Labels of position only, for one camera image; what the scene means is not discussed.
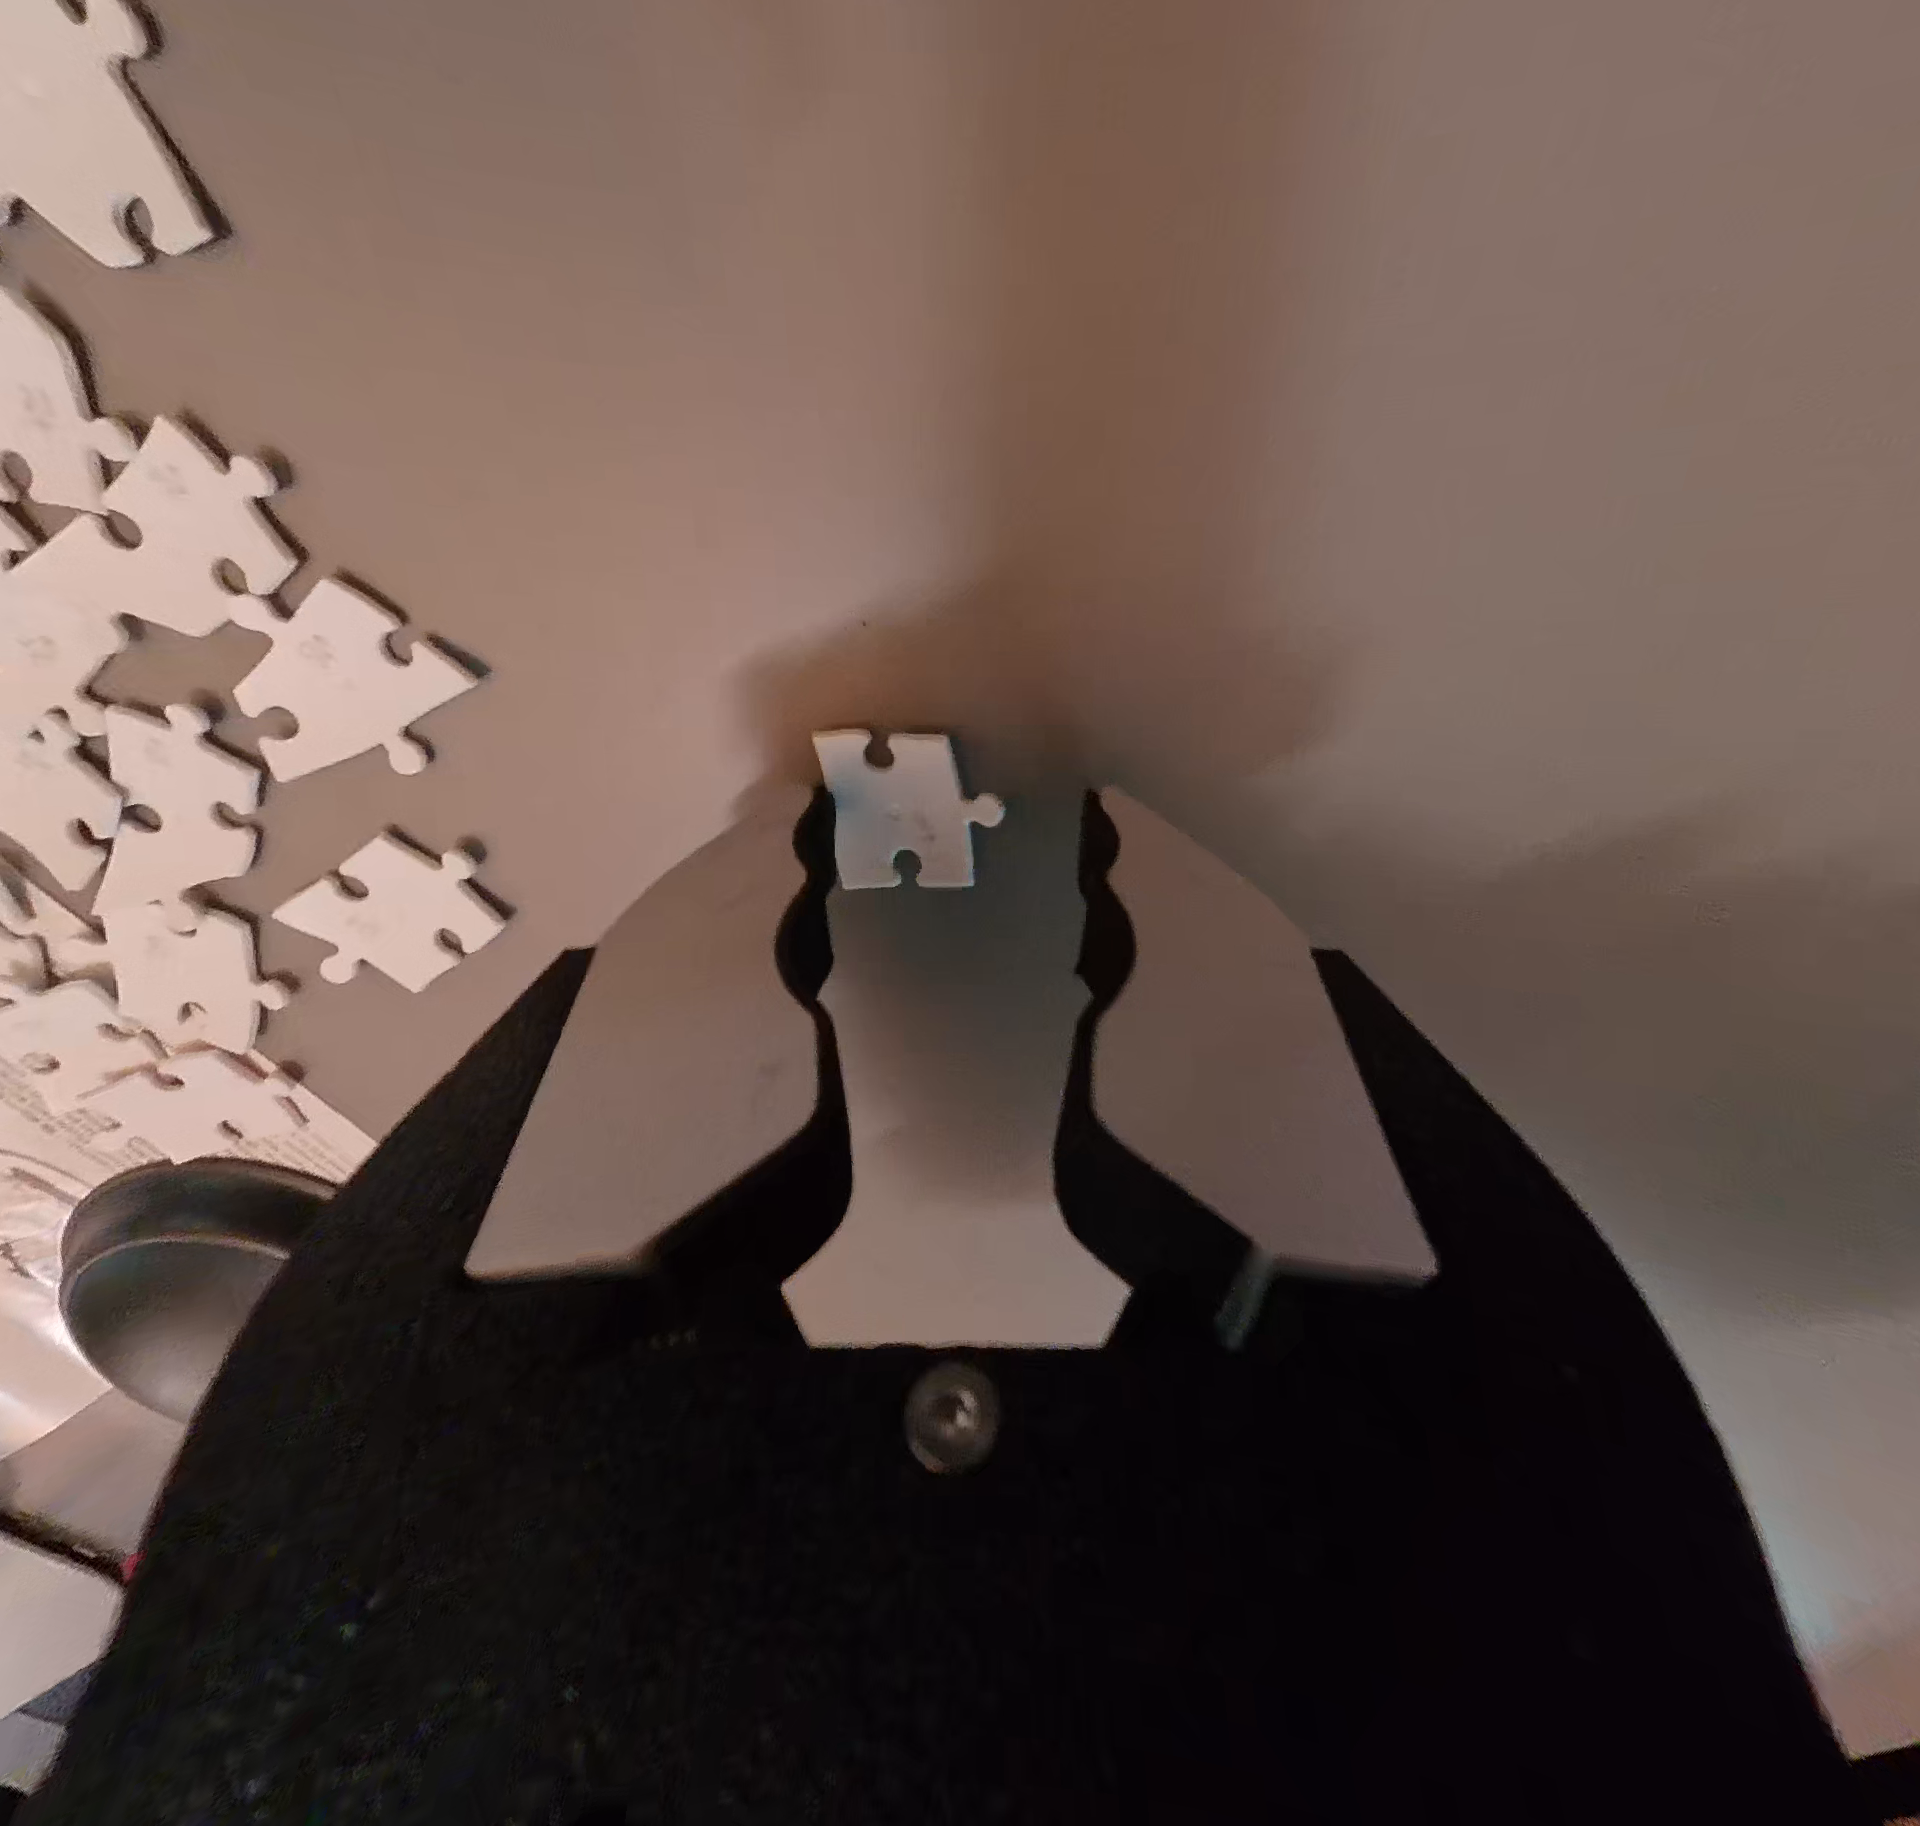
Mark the single white puzzle piece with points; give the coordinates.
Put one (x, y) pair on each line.
(908, 814)

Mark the black round puzzle stand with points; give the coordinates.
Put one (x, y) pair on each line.
(165, 1271)

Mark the printed instruction sheet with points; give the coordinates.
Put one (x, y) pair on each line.
(45, 1347)

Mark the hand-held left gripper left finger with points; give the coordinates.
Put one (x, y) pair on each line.
(675, 1092)

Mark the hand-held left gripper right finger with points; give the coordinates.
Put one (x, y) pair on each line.
(1245, 1092)

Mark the pile of white puzzle pieces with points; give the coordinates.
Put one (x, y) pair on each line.
(165, 537)

